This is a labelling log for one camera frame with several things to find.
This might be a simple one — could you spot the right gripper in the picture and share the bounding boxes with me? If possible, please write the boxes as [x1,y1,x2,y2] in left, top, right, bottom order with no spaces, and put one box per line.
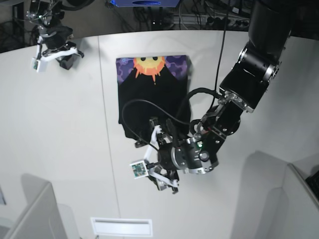
[40,25,84,70]

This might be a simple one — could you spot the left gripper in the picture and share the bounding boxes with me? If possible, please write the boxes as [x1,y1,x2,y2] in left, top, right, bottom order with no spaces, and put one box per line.
[149,118,219,194]

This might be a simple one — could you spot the black T-shirt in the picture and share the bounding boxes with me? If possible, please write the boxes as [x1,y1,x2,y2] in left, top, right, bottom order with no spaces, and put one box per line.
[116,55,191,148]

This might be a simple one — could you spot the blue box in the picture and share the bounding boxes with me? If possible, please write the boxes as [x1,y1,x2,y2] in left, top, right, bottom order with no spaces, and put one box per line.
[110,0,180,7]

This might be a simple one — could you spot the white partition left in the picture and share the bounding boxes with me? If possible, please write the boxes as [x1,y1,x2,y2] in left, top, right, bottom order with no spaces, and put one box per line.
[0,174,68,239]

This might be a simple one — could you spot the white partition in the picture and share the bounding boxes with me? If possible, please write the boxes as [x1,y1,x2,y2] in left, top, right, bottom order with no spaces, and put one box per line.
[0,174,68,239]
[266,164,319,239]

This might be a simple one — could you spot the white power strip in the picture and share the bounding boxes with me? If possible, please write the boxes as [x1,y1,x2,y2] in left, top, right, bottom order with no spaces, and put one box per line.
[171,14,249,26]

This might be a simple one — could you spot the white partition right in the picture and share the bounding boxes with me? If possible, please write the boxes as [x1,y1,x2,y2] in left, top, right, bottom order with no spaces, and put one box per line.
[266,164,319,239]

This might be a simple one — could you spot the black keyboard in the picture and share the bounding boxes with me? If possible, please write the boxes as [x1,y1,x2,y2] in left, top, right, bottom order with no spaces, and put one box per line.
[306,171,319,199]

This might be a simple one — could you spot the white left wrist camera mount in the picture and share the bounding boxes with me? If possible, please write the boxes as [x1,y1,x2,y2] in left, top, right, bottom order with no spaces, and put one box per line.
[130,142,163,180]

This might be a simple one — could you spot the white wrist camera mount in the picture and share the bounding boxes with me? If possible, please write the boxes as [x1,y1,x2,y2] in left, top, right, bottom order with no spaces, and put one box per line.
[130,142,163,180]
[31,36,84,73]

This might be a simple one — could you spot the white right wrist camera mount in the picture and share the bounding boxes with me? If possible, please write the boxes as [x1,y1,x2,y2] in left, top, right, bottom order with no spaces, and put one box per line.
[31,36,84,73]

